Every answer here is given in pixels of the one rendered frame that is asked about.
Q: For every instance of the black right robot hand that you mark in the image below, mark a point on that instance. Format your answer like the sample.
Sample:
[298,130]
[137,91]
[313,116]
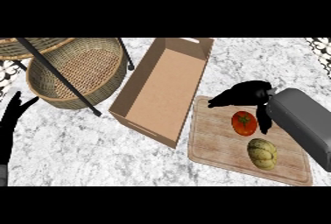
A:
[245,92]

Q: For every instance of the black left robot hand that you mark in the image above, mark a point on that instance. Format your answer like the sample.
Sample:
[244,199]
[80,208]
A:
[7,125]

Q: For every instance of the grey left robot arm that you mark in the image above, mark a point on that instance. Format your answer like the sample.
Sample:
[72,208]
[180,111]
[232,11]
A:
[3,175]

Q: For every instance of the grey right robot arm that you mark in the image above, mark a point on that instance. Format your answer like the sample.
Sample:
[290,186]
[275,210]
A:
[304,122]

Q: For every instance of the red tomato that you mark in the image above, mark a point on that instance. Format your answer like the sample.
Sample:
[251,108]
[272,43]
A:
[244,123]

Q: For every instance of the wooden cutting board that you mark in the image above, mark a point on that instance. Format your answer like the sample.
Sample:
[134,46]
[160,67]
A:
[214,137]

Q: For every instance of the brown cardboard box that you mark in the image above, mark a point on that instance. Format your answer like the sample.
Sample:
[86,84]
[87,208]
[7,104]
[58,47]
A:
[161,93]

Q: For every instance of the black and white patterned object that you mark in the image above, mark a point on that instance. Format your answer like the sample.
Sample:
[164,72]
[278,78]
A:
[321,52]
[7,76]

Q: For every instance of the yellow-green ribbed squash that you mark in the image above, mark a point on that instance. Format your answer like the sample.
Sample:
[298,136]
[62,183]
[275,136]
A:
[261,154]

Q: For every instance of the large wicker basket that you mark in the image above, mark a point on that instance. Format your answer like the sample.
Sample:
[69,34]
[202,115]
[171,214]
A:
[72,73]

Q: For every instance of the small wicker basket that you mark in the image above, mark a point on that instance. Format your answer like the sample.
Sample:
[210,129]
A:
[21,46]

